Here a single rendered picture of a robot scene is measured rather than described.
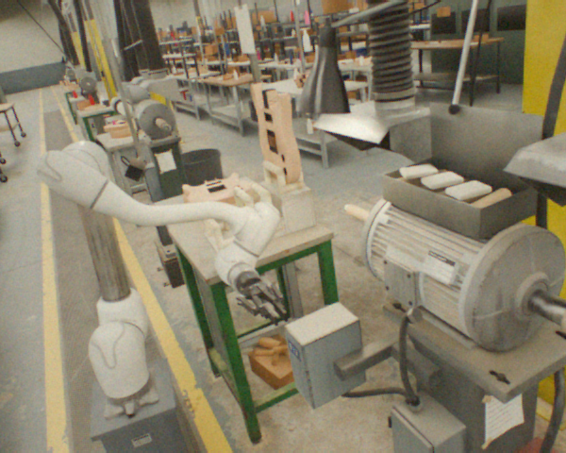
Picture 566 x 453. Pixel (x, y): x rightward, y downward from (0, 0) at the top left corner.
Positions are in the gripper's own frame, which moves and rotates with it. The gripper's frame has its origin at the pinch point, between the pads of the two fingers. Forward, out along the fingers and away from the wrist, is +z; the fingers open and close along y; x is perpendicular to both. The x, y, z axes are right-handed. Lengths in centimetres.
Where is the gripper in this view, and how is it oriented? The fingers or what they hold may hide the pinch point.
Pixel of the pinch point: (275, 313)
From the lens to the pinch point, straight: 128.4
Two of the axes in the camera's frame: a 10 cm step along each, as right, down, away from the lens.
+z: 4.5, 3.1, -8.4
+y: -8.8, 3.2, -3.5
